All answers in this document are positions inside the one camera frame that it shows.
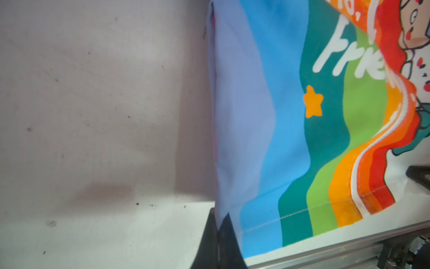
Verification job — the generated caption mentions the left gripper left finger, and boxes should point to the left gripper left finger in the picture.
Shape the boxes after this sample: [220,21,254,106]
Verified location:
[190,208,218,269]

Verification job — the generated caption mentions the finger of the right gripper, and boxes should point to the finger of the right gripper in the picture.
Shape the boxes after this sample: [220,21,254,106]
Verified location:
[406,165,430,190]

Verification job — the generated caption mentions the rainbow red hooded jacket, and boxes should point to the rainbow red hooded jacket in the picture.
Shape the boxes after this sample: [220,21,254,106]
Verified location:
[207,1,430,258]

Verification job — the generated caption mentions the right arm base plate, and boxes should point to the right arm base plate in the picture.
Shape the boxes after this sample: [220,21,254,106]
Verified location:
[377,235,430,269]

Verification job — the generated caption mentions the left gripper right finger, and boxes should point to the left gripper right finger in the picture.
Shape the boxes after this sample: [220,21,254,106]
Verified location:
[218,214,248,269]

